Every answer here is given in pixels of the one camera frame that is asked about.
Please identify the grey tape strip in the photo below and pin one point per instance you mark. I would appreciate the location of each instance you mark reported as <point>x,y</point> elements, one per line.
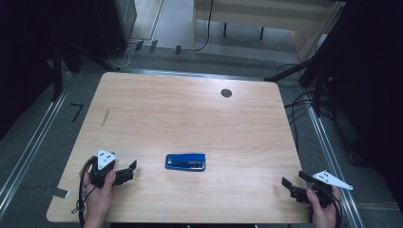
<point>57,192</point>

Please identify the dark cabinet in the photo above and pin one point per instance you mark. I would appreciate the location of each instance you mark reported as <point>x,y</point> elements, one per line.
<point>111,25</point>

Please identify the blue stapler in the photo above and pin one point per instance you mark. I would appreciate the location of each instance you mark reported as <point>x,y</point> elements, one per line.
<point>185,162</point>

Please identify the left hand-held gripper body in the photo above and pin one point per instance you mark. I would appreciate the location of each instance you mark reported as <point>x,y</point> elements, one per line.
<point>104,160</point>

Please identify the metal floor rail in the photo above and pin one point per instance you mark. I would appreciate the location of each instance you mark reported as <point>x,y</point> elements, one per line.
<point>332,158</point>
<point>31,145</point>

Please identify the person's left hand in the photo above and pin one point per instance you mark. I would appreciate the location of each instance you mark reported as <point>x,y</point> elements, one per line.
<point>98,202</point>

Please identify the light wooden desk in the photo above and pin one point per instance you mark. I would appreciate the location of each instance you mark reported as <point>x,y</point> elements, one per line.
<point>269,12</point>

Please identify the black metal stand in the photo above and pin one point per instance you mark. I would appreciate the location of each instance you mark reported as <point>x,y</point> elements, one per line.
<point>57,69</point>
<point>316,82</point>

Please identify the dark round table grommet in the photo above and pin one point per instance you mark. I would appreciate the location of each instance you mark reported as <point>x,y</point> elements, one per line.
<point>226,93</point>

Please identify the person's right hand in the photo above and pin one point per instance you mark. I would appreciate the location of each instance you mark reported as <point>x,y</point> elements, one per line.
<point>323,217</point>

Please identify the black plug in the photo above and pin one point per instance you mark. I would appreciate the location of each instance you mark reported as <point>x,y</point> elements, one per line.
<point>139,45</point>
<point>178,49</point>
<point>153,46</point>

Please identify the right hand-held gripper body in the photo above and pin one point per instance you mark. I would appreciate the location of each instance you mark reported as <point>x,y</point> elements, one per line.
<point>329,179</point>

